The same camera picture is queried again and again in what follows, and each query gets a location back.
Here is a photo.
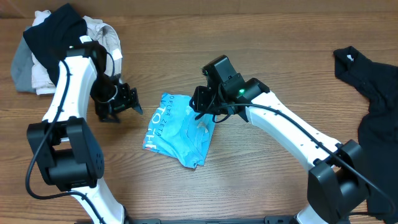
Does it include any light blue t-shirt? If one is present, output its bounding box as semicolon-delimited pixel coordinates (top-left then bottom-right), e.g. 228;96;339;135
142;93;215;169

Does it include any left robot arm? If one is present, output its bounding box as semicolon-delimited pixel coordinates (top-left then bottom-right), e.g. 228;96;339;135
25;41;143;223

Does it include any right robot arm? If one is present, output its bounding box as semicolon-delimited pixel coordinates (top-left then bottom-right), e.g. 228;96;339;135
190;55;370;223

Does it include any folded beige shirt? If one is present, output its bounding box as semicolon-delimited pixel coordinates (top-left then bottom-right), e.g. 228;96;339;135
31;16;123;95

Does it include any folded black shirt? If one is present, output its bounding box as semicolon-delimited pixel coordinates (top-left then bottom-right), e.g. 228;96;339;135
23;3;87;85

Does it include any folded grey garment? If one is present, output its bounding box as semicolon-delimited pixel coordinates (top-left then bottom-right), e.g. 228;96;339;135
11;37;36;93

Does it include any black shirt on right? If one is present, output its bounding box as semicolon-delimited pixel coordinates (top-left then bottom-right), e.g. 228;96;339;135
333;45;398;224

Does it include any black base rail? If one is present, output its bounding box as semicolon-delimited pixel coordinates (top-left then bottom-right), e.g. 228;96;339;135
74;215;299;224

